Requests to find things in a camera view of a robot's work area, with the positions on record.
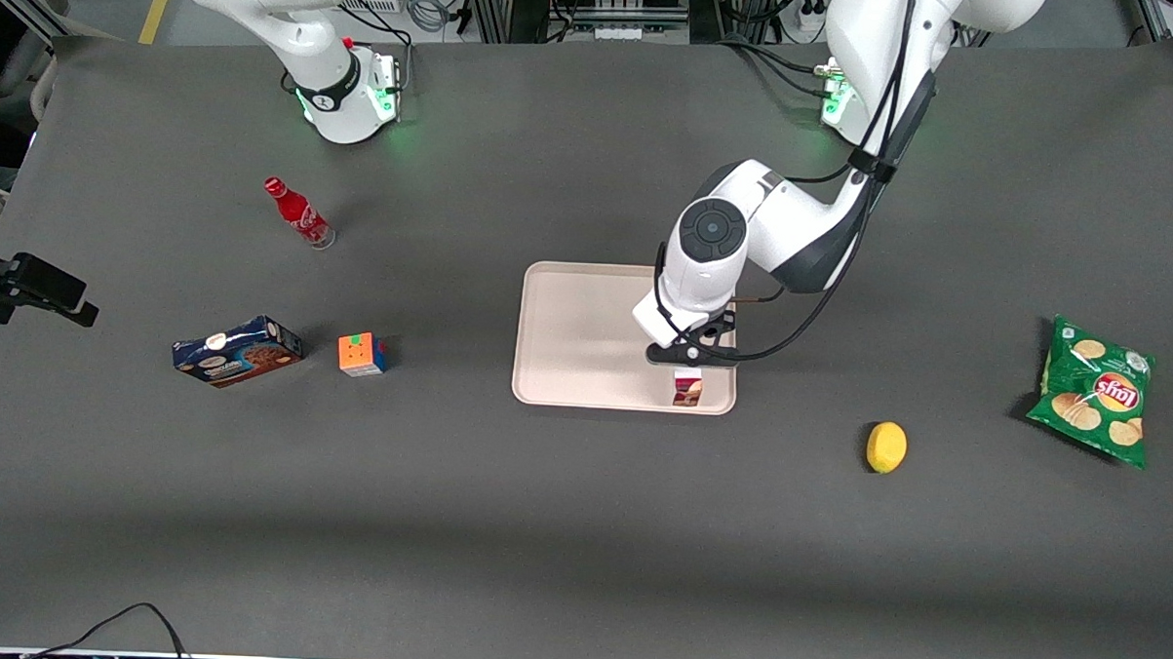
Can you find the beige plastic tray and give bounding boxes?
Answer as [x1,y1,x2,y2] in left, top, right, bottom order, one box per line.
[511,259,743,416]

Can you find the blue cookie box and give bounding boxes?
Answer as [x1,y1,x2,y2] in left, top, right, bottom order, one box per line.
[170,312,306,392]

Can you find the yellow lemon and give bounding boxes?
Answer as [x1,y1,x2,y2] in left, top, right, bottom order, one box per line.
[866,421,909,476]

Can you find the red soda bottle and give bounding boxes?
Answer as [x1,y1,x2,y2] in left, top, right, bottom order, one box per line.
[261,175,339,252]

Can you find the grey chair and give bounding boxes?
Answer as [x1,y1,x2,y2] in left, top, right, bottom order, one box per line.
[0,0,74,171]

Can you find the colourful puzzle cube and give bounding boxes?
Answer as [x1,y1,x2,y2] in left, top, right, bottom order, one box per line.
[337,331,390,379]

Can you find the green chips bag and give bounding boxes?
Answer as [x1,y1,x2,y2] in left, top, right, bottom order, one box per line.
[1023,314,1158,471]

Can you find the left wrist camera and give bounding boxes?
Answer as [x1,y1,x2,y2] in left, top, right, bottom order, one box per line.
[645,308,740,368]

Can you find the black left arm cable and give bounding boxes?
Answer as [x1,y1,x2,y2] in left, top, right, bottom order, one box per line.
[649,0,943,369]

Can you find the black base cable bundle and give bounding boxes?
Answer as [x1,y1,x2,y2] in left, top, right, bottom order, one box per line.
[714,33,834,101]

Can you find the thin black cable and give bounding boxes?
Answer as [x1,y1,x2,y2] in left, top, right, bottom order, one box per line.
[23,598,197,659]

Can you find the aluminium frame rack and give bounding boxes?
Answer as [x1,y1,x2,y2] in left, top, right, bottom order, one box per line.
[463,0,693,52]

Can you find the grey coiled cable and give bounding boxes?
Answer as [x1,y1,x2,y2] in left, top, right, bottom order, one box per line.
[405,0,454,34]

